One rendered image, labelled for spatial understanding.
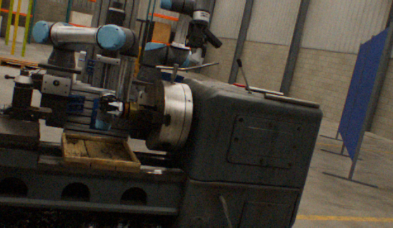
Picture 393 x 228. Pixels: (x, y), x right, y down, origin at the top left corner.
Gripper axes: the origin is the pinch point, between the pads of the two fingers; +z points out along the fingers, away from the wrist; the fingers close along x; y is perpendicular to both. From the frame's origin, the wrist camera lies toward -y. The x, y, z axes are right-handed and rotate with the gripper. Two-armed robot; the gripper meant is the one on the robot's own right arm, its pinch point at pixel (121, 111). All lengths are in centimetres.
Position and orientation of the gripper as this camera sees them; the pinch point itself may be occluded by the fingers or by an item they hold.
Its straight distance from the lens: 178.9
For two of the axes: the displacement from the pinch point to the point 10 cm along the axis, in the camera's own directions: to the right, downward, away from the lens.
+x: 2.0, -9.7, -1.6
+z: 3.3, 2.2, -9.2
